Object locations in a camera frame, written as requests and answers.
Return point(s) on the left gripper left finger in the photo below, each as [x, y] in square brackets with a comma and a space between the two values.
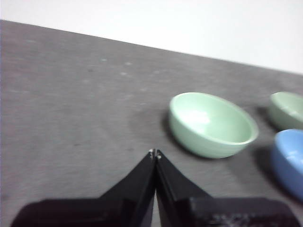
[139, 189]

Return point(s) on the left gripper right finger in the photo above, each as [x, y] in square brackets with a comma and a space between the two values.
[175, 189]

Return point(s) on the green ribbed bowl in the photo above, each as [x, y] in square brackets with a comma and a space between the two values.
[213, 142]
[284, 116]

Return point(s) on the blue ribbed bowl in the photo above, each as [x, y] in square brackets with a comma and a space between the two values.
[287, 163]

